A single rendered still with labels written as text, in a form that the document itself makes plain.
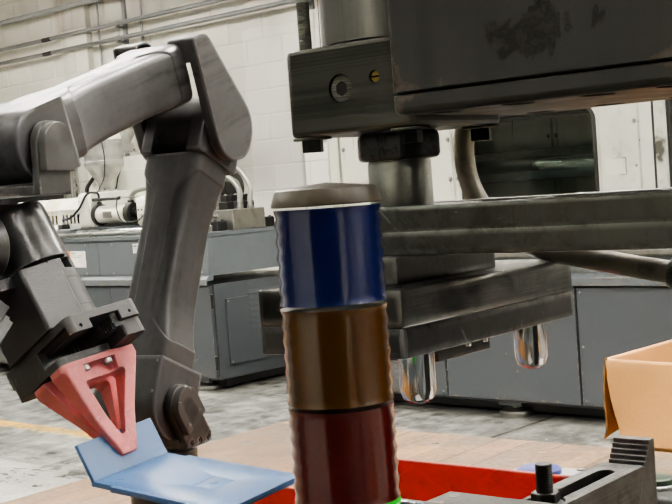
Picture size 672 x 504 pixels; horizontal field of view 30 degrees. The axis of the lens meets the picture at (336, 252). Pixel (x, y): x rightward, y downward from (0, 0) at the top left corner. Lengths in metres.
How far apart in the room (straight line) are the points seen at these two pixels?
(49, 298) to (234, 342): 6.81
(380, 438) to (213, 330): 7.21
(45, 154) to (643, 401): 2.35
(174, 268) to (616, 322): 4.82
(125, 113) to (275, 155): 8.87
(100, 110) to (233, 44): 9.24
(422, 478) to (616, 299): 4.79
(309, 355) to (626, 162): 5.38
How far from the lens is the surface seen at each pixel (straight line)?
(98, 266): 8.45
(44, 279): 0.94
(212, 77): 1.15
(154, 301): 1.11
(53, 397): 0.95
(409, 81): 0.65
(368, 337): 0.43
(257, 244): 7.88
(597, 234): 0.62
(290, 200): 0.43
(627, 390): 3.15
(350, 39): 0.70
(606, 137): 5.84
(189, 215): 1.14
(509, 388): 6.23
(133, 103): 1.09
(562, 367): 6.04
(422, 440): 1.45
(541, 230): 0.64
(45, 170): 0.95
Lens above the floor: 1.20
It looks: 3 degrees down
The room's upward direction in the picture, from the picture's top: 4 degrees counter-clockwise
